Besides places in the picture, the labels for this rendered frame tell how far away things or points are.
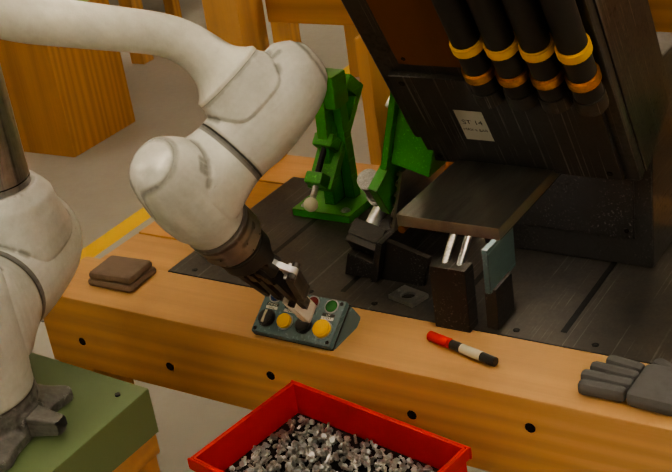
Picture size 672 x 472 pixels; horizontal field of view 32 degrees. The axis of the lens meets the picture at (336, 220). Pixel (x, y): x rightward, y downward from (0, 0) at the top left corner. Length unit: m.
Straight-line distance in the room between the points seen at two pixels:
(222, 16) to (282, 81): 0.99
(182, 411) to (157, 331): 1.38
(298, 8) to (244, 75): 0.99
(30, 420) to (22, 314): 0.15
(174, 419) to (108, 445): 1.63
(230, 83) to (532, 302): 0.67
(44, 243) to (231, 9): 0.84
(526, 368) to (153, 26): 0.72
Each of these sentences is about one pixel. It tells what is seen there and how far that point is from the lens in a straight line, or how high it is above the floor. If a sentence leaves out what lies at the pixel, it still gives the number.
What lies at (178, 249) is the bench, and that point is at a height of 0.88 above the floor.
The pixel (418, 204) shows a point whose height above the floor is 1.13.
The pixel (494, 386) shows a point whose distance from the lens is 1.67.
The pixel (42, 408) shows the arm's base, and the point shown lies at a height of 0.96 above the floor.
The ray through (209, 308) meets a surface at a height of 0.90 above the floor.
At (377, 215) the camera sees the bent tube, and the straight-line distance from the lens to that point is 1.97.
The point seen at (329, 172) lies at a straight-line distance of 2.18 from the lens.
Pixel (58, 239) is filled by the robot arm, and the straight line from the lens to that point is 1.77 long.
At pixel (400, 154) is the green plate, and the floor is 1.13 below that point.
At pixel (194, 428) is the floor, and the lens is 3.28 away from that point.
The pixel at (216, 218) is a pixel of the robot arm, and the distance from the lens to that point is 1.45.
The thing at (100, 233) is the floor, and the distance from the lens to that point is 4.54.
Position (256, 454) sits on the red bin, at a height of 0.88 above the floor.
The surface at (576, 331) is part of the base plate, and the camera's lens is 1.78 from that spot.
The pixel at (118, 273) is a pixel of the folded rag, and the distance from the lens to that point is 2.08.
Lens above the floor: 1.85
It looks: 26 degrees down
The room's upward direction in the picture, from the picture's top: 8 degrees counter-clockwise
